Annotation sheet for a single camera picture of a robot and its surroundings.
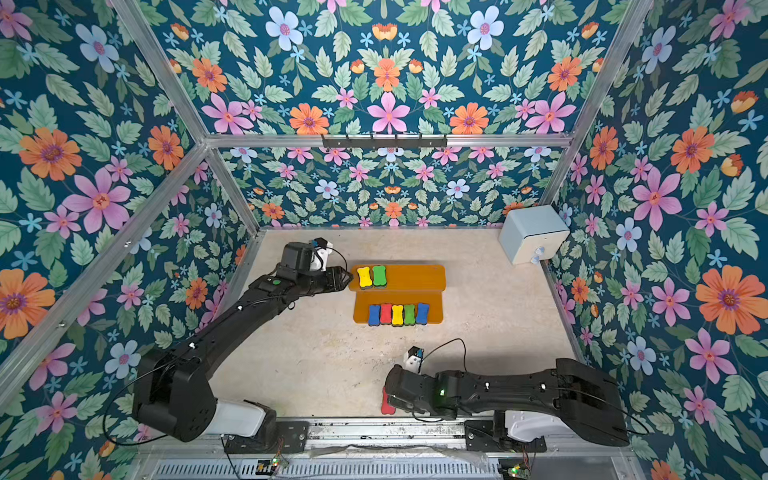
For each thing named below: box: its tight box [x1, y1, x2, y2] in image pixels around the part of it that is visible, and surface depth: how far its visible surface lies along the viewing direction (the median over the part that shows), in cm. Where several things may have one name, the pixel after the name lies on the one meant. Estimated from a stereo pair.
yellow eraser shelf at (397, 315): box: [391, 304, 404, 327], surface depth 95 cm
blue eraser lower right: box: [416, 303, 430, 326], surface depth 96 cm
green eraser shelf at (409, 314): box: [404, 304, 416, 326], surface depth 95 cm
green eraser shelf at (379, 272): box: [372, 265, 387, 286], surface depth 88 cm
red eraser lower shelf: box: [380, 303, 392, 325], surface depth 95 cm
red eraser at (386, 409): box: [381, 387, 396, 415], surface depth 81 cm
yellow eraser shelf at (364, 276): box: [357, 267, 372, 287], surface depth 88 cm
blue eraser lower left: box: [368, 304, 381, 326], surface depth 95 cm
